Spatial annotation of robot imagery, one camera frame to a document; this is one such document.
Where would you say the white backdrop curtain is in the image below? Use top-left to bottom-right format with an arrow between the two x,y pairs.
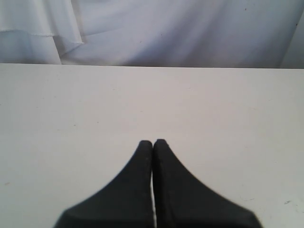
0,0 -> 304,68

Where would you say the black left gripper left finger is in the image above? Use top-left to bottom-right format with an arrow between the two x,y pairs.
55,141 -> 154,228

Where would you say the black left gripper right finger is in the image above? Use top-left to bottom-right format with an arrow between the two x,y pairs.
153,139 -> 262,228

